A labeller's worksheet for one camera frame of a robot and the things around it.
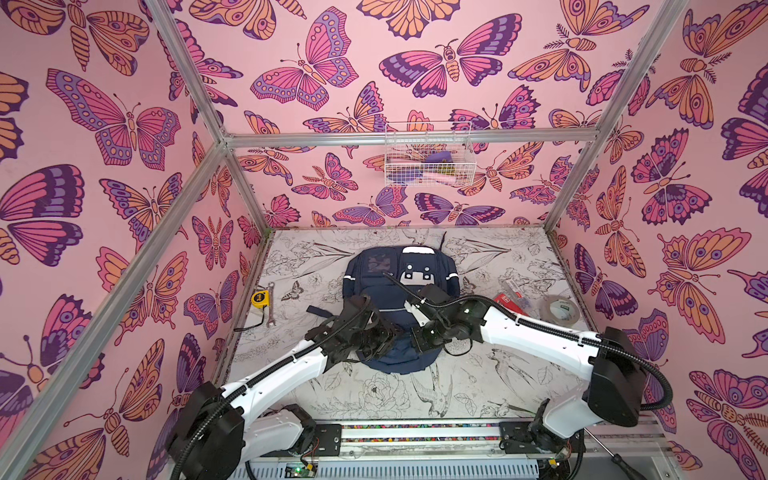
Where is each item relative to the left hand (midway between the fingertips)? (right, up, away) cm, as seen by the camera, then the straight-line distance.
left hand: (406, 334), depth 78 cm
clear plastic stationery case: (+37, +10, +23) cm, 45 cm away
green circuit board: (-26, -31, -6) cm, 41 cm away
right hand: (+1, -2, 0) cm, 2 cm away
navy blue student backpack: (-3, +14, +19) cm, 24 cm away
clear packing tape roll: (+50, +3, +18) cm, 54 cm away
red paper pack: (+34, +6, +21) cm, 40 cm away
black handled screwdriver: (+51, -29, -10) cm, 59 cm away
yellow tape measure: (-47, +6, +20) cm, 51 cm away
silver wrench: (-43, 0, +18) cm, 46 cm away
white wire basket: (+8, +53, +18) cm, 57 cm away
